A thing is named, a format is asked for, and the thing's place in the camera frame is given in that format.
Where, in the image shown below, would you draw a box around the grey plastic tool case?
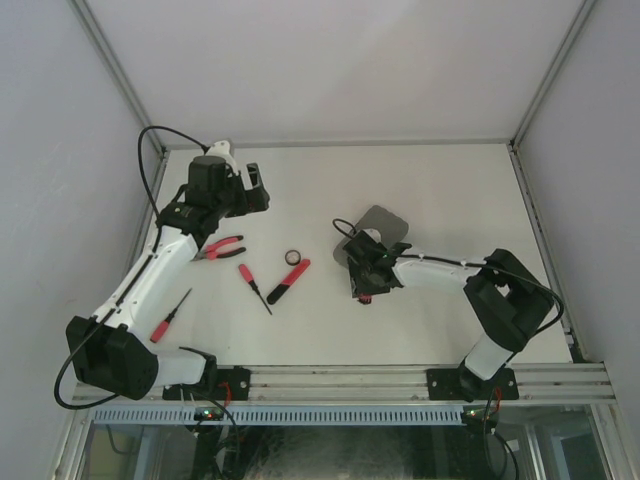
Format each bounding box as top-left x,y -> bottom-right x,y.
332,205 -> 409,268

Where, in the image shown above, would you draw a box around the short red black screwdriver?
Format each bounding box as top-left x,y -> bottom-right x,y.
238,264 -> 272,315

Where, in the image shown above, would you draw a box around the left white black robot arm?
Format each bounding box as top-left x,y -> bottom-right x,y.
66,153 -> 270,400

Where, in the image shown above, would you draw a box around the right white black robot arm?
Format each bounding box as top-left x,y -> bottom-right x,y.
341,229 -> 565,402

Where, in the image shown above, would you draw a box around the red black pliers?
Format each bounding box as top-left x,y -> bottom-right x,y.
194,235 -> 246,261

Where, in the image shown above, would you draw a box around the black tape roll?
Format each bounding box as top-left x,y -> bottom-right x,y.
285,249 -> 302,266

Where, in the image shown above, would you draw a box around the red black utility knife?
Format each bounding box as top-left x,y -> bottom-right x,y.
266,259 -> 311,305

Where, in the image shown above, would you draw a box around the long red black screwdriver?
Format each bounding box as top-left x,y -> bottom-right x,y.
150,289 -> 192,344

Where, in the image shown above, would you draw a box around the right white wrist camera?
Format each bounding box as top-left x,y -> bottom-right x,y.
363,228 -> 382,243

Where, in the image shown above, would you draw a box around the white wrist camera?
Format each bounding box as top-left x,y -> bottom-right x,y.
206,140 -> 240,175
363,228 -> 382,243

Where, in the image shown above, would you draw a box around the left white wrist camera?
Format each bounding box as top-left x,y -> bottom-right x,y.
206,140 -> 240,175

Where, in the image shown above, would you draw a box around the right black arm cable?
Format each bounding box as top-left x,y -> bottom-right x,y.
333,217 -> 565,346

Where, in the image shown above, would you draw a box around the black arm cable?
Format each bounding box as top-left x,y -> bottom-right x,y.
333,217 -> 565,346
53,125 -> 211,411

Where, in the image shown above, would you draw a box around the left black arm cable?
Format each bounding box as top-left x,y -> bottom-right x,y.
53,125 -> 211,411

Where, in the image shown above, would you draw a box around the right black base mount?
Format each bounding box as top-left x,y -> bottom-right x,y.
426,368 -> 520,402

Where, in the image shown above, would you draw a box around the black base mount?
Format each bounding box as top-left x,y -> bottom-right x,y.
162,366 -> 251,402
426,368 -> 520,402

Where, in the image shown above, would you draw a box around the blue slotted cable duct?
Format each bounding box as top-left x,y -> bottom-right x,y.
91,405 -> 464,427

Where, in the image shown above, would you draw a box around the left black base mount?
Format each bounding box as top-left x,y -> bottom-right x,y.
162,366 -> 251,402

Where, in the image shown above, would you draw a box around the aluminium front rail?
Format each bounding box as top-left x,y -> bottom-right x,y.
72,363 -> 617,402

